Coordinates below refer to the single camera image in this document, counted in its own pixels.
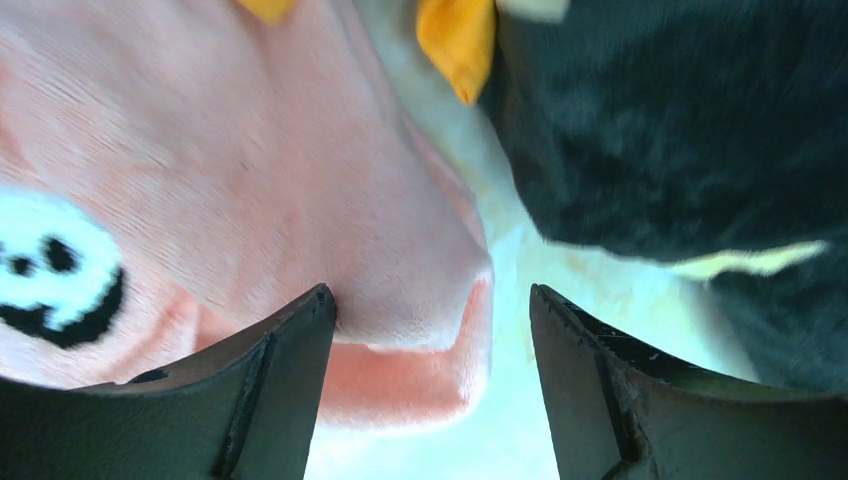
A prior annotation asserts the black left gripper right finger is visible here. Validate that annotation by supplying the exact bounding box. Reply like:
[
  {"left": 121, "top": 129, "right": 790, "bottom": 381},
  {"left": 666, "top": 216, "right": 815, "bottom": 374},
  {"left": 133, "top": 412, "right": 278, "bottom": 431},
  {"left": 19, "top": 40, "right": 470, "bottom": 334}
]
[{"left": 529, "top": 284, "right": 847, "bottom": 480}]

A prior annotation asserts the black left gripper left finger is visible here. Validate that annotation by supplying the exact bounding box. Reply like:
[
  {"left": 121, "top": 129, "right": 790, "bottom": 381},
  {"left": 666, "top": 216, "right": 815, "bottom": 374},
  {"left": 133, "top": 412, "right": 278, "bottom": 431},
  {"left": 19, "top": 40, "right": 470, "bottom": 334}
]
[{"left": 1, "top": 284, "right": 336, "bottom": 479}]

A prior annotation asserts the pink panda towel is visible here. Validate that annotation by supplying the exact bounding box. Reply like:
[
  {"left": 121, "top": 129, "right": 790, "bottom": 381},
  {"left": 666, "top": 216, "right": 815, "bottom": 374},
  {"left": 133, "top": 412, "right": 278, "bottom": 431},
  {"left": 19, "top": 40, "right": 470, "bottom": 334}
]
[{"left": 1, "top": 1, "right": 493, "bottom": 430}]

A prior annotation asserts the black floral blanket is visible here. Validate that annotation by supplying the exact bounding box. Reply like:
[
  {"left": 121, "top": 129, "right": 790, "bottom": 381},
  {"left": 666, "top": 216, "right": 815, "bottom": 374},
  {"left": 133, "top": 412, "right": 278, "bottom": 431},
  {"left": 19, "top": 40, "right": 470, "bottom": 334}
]
[{"left": 481, "top": 1, "right": 847, "bottom": 391}]

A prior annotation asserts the orange towel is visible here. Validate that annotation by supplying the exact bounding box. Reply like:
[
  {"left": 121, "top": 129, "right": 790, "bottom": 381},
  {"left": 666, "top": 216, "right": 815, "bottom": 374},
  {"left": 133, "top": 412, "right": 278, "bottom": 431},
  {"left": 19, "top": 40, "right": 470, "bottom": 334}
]
[{"left": 198, "top": 1, "right": 496, "bottom": 117}]

